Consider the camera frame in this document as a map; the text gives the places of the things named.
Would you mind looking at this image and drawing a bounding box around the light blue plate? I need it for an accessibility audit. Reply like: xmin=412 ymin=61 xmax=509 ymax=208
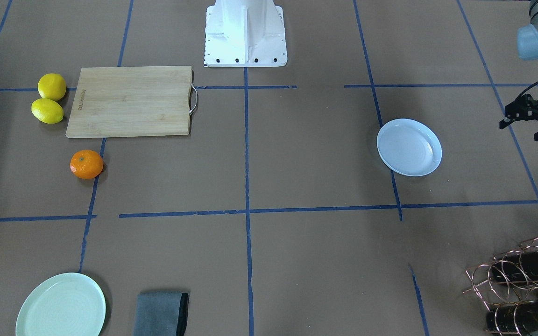
xmin=376 ymin=119 xmax=443 ymax=177

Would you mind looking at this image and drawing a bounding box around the orange mandarin fruit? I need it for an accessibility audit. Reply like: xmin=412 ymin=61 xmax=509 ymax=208
xmin=69 ymin=150 xmax=104 ymax=180

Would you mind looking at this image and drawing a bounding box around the light green plate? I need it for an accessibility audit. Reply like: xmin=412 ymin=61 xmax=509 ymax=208
xmin=15 ymin=273 xmax=106 ymax=336

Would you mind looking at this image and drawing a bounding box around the dark wine bottle upper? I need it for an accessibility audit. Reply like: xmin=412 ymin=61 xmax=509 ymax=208
xmin=491 ymin=251 xmax=538 ymax=282

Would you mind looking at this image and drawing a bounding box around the dark wine bottle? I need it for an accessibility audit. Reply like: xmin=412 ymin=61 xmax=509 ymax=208
xmin=485 ymin=301 xmax=538 ymax=335
xmin=491 ymin=251 xmax=538 ymax=282

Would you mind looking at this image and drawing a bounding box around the dark wine bottle lower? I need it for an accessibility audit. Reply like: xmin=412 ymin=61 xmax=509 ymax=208
xmin=485 ymin=301 xmax=538 ymax=335

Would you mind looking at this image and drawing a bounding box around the folded grey cloth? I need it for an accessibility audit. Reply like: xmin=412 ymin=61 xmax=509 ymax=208
xmin=133 ymin=291 xmax=190 ymax=336

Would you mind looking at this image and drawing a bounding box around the bamboo cutting board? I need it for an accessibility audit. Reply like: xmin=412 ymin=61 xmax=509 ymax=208
xmin=66 ymin=65 xmax=198 ymax=139

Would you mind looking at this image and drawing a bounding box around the upper yellow lemon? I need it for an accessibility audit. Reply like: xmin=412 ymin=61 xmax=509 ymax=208
xmin=37 ymin=73 xmax=68 ymax=101

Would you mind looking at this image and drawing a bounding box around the yellow lemon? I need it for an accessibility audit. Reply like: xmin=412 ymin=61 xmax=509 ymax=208
xmin=31 ymin=98 xmax=64 ymax=124
xmin=37 ymin=73 xmax=68 ymax=101

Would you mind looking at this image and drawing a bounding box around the lower yellow lemon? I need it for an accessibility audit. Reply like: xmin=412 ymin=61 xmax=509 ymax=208
xmin=31 ymin=98 xmax=64 ymax=124

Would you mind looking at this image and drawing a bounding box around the copper wire bottle rack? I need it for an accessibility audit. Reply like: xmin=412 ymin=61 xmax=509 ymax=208
xmin=465 ymin=237 xmax=538 ymax=336

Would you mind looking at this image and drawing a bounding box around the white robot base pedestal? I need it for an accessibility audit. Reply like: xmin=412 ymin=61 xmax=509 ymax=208
xmin=204 ymin=0 xmax=288 ymax=68

